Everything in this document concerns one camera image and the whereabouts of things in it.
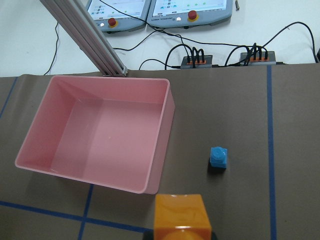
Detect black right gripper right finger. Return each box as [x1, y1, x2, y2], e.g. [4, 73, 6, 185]
[211, 232, 218, 240]

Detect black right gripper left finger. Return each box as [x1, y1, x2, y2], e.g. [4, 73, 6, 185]
[142, 231, 154, 240]

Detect orange sloped block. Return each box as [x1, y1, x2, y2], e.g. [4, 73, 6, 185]
[153, 194, 212, 240]

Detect small blue stud block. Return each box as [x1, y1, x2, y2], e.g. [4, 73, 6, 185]
[207, 146, 228, 173]

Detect pink plastic box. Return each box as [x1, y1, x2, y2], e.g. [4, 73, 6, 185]
[15, 75, 175, 194]

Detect left teach pendant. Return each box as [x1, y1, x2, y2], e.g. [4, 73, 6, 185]
[86, 0, 151, 33]

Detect teach pendant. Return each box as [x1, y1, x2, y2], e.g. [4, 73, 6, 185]
[146, 0, 233, 29]
[86, 0, 151, 33]

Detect right teach pendant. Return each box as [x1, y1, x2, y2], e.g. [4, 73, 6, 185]
[146, 0, 233, 29]

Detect grey hub with cables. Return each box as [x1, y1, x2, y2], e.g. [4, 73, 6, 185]
[240, 51, 277, 66]
[180, 55, 213, 69]

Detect aluminium frame post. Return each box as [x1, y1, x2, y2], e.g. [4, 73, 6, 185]
[41, 0, 128, 77]

